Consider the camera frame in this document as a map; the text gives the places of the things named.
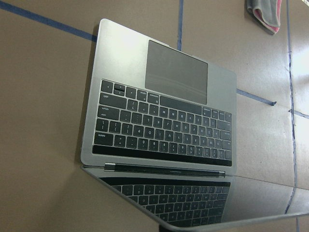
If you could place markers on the grey laptop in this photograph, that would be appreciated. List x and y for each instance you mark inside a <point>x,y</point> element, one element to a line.
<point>160,131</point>

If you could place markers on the grey and pink folded cloth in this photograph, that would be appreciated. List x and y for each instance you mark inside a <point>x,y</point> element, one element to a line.
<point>267,12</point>

